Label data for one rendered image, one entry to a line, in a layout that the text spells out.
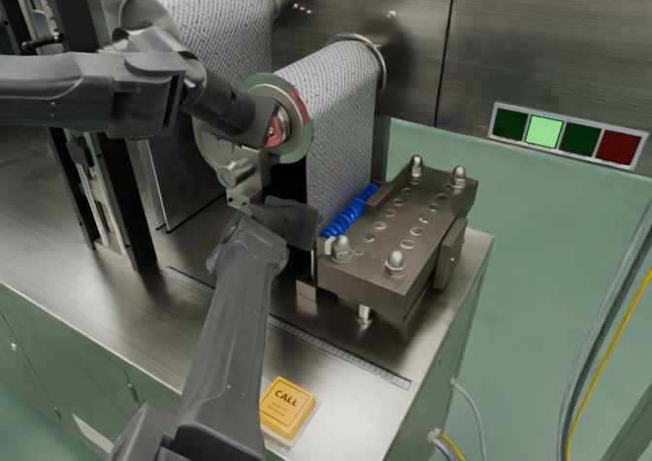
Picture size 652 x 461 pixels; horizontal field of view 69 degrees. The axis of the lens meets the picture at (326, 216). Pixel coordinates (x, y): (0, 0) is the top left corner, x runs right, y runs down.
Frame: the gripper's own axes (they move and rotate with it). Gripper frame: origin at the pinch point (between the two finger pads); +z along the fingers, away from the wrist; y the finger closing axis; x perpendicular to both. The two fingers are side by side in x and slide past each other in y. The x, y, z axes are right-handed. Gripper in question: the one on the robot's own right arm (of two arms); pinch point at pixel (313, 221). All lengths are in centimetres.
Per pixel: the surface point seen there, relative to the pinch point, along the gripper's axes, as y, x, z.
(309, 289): 0.9, -13.2, 4.0
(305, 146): 0.1, 12.4, -10.0
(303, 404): 12.6, -24.2, -13.1
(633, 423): 71, -37, 78
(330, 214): 0.3, 1.2, 5.4
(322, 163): 0.3, 10.3, -3.1
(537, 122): 28.6, 27.2, 19.1
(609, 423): 73, -54, 118
